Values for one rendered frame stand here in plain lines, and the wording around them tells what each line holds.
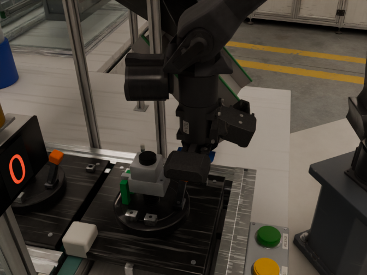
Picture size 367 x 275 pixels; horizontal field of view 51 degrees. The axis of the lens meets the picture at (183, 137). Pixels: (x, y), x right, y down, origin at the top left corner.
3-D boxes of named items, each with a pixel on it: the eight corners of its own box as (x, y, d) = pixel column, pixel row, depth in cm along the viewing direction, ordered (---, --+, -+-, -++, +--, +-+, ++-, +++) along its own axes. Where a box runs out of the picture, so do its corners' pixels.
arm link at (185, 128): (159, 130, 49) (207, 136, 47) (191, 70, 64) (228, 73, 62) (163, 179, 53) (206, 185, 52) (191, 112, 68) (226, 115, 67)
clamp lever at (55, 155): (58, 179, 74) (64, 152, 70) (53, 186, 73) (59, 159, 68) (41, 172, 74) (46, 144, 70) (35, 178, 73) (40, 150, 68)
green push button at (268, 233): (279, 234, 68) (281, 227, 67) (279, 252, 65) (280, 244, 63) (257, 231, 69) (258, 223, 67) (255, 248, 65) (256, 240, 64)
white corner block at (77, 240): (100, 239, 68) (97, 223, 66) (89, 260, 64) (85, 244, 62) (76, 234, 69) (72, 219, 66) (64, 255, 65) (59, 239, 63)
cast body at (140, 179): (170, 181, 69) (169, 150, 65) (164, 197, 66) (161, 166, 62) (126, 174, 71) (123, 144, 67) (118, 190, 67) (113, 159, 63)
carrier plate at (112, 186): (225, 184, 79) (225, 175, 78) (202, 282, 60) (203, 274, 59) (117, 168, 84) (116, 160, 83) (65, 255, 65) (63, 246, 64)
